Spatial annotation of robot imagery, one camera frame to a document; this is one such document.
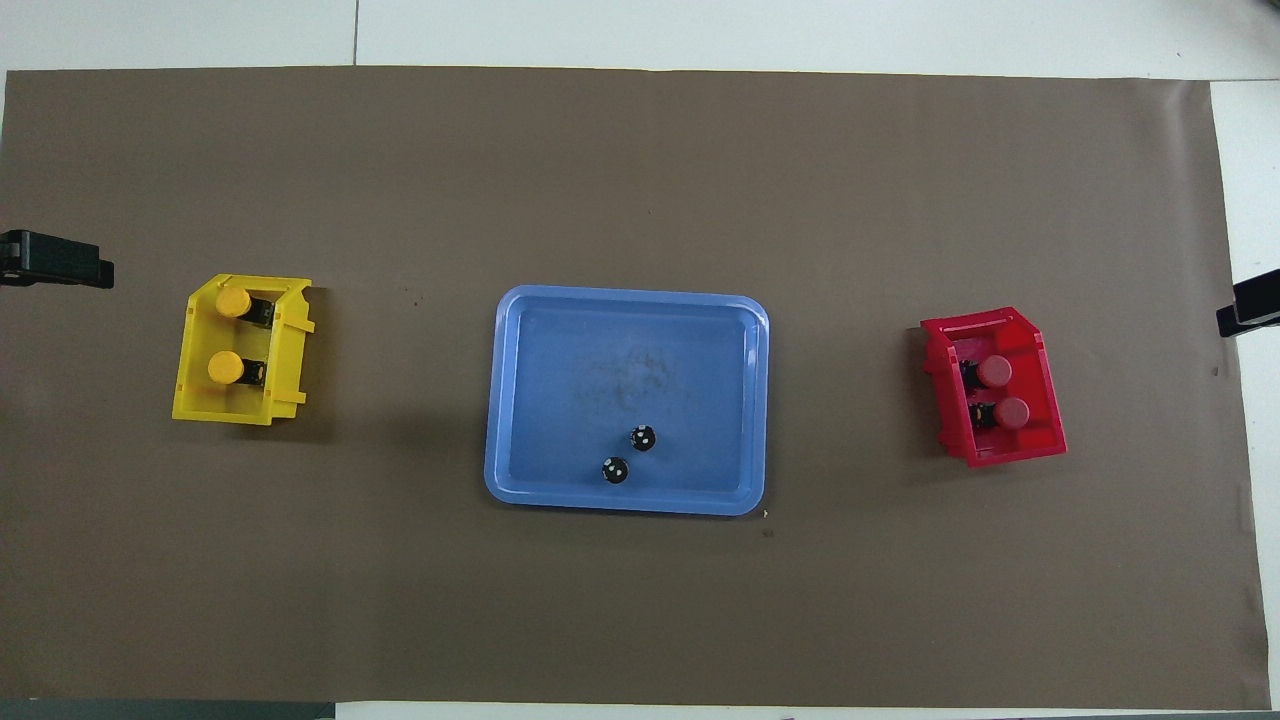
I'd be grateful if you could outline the yellow push button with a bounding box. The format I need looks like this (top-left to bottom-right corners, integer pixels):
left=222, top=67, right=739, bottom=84
left=207, top=350, right=267, bottom=389
left=215, top=286, right=276, bottom=329

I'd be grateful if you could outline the red push button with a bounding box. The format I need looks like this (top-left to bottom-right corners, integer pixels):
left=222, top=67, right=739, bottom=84
left=968, top=396, right=1032, bottom=433
left=958, top=355, right=1013, bottom=391

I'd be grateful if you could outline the yellow plastic bin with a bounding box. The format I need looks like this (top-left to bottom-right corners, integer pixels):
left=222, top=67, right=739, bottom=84
left=172, top=273, right=317, bottom=428

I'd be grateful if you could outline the brown table mat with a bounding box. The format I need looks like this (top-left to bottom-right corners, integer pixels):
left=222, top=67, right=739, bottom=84
left=0, top=65, right=1269, bottom=709

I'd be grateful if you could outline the blue plastic tray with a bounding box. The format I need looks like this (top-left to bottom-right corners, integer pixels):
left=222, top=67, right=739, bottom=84
left=484, top=285, right=771, bottom=517

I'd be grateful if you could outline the red plastic bin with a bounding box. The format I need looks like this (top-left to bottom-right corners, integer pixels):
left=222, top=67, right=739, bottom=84
left=920, top=306, right=1068, bottom=469

